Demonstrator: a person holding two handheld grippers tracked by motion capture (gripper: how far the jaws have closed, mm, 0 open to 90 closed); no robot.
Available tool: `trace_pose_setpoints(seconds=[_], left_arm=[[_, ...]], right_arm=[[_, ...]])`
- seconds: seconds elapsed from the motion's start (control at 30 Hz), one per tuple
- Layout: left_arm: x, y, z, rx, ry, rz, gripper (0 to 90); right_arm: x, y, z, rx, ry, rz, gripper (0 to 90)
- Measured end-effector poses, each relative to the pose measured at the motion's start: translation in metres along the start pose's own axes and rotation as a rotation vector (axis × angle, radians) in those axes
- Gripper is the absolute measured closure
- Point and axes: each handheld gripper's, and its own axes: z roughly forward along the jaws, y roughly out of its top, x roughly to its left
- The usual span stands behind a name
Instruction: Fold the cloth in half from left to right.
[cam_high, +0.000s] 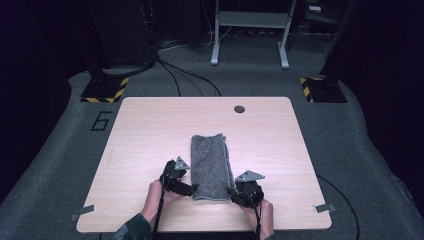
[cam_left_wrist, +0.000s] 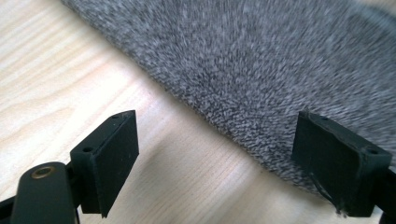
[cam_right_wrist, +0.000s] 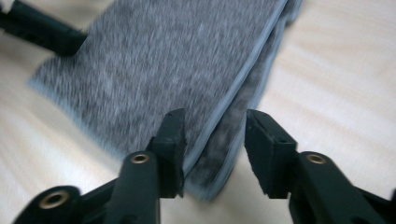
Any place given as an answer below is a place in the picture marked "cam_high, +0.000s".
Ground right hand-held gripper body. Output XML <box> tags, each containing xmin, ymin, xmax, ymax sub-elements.
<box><xmin>234</xmin><ymin>170</ymin><xmax>266</xmax><ymax>208</ymax></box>

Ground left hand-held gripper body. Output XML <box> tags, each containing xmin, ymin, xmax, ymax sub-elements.
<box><xmin>159</xmin><ymin>156</ymin><xmax>191</xmax><ymax>192</ymax></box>

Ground grey towel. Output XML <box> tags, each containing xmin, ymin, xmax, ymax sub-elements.
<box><xmin>190</xmin><ymin>132</ymin><xmax>236</xmax><ymax>202</ymax></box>

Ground person's left hand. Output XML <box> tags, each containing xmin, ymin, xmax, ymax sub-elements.
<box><xmin>139</xmin><ymin>179</ymin><xmax>184</xmax><ymax>225</ymax></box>

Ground person's right hand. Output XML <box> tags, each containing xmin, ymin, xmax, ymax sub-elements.
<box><xmin>240</xmin><ymin>198</ymin><xmax>275</xmax><ymax>240</ymax></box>

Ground black stand base striped edge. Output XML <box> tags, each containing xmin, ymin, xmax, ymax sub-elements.
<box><xmin>298</xmin><ymin>76</ymin><xmax>348</xmax><ymax>104</ymax></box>
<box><xmin>80</xmin><ymin>76</ymin><xmax>130</xmax><ymax>104</ymax></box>

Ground dark cabinet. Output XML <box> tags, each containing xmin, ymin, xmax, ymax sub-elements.
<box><xmin>89</xmin><ymin>0</ymin><xmax>157</xmax><ymax>69</ymax></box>

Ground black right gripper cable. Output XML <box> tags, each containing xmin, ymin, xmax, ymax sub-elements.
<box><xmin>248</xmin><ymin>196</ymin><xmax>263</xmax><ymax>240</ymax></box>

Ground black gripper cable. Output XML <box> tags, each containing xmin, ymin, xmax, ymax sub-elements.
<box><xmin>151</xmin><ymin>176</ymin><xmax>168</xmax><ymax>240</ymax></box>
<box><xmin>248</xmin><ymin>196</ymin><xmax>263</xmax><ymax>240</ymax></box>

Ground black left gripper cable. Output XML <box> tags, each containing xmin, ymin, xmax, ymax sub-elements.
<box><xmin>151</xmin><ymin>176</ymin><xmax>168</xmax><ymax>240</ymax></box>

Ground long black looping cable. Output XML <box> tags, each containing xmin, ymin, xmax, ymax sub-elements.
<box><xmin>315</xmin><ymin>174</ymin><xmax>362</xmax><ymax>240</ymax></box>

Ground bundle of black floor cables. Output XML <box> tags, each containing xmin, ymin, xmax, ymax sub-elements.
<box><xmin>155</xmin><ymin>55</ymin><xmax>223</xmax><ymax>98</ymax></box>

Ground white floor cables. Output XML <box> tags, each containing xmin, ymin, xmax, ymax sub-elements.
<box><xmin>158</xmin><ymin>0</ymin><xmax>234</xmax><ymax>53</ymax></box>

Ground white metal desk frame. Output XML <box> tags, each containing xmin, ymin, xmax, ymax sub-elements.
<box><xmin>210</xmin><ymin>0</ymin><xmax>298</xmax><ymax>70</ymax></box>

